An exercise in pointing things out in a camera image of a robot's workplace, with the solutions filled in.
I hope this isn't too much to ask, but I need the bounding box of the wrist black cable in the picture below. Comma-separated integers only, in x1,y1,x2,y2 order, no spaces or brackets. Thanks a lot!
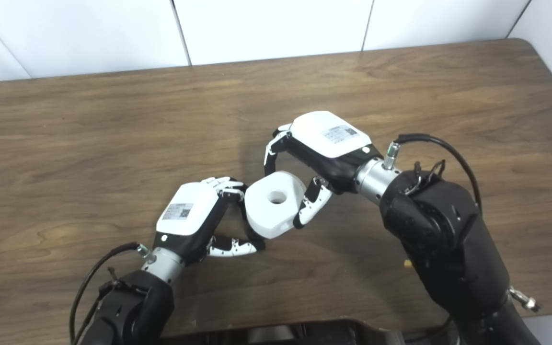
69,242,154,345
384,133,542,313

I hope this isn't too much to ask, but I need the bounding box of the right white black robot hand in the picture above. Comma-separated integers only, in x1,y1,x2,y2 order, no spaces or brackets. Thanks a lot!
263,111,384,230

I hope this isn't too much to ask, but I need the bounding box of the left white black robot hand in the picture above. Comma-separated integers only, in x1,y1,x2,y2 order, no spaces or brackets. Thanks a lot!
154,177,265,265

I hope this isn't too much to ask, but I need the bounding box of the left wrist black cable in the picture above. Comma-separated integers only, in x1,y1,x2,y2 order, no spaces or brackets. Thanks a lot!
69,242,154,345

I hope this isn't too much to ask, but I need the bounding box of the black robot torso edge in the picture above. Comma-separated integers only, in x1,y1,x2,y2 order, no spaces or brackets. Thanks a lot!
161,319,459,345

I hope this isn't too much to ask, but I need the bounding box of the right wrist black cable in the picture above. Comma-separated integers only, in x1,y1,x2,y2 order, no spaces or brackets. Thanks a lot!
384,133,542,313

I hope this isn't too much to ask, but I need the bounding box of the round white plastic piece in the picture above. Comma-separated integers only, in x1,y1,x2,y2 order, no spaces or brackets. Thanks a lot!
245,171,306,240

